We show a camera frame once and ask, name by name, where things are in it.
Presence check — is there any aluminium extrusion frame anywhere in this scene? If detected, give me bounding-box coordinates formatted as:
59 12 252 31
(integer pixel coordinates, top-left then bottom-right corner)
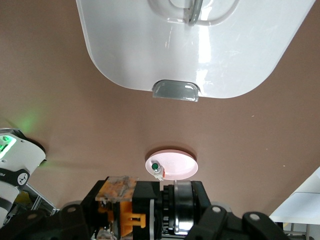
14 183 61 221

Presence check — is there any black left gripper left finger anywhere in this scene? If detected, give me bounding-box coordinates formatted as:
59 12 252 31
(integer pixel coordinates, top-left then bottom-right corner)
0 177 111 240

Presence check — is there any grey box latch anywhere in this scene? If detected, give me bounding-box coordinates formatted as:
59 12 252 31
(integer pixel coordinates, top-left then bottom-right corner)
151 79 200 103

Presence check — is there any white lidded storage box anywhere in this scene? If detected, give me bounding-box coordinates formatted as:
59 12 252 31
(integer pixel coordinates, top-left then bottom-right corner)
75 0 317 101

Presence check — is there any brown table cover mat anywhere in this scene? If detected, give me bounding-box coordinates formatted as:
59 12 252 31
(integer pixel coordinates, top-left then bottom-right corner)
0 0 320 240

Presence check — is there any green push-button switch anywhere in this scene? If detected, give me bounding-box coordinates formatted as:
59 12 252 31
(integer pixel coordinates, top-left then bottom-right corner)
149 161 167 182

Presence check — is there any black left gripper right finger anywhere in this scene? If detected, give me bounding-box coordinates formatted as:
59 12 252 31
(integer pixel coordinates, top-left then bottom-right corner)
184 181 288 240

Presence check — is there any pink round plate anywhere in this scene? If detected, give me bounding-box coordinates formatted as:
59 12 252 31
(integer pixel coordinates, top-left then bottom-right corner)
144 149 200 181

